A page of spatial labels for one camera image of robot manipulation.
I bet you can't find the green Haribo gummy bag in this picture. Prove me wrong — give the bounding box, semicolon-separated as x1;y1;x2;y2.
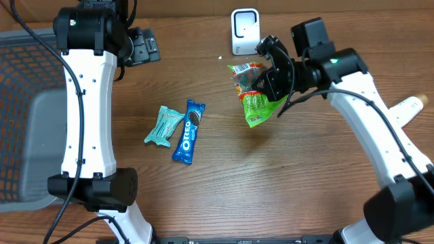
228;62;287;127

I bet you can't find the teal snack packet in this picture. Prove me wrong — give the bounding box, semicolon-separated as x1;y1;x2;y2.
144;106;184;147

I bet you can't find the blue Oreo cookie pack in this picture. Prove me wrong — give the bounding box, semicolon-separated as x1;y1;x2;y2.
172;100;206;165

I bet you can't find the white tube with gold cap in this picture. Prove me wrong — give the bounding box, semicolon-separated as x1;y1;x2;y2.
389;94;429;127

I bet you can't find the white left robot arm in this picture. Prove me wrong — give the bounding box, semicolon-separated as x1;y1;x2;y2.
47;1;160;244

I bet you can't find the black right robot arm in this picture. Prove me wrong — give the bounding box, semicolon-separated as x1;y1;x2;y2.
252;36;433;243

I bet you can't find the white barcode scanner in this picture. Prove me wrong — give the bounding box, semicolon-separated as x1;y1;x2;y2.
231;8;260;56

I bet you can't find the grey plastic mesh basket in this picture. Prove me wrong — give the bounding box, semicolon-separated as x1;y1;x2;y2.
1;30;66;213

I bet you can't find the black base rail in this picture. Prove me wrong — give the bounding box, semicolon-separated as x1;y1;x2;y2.
96;235;398;244

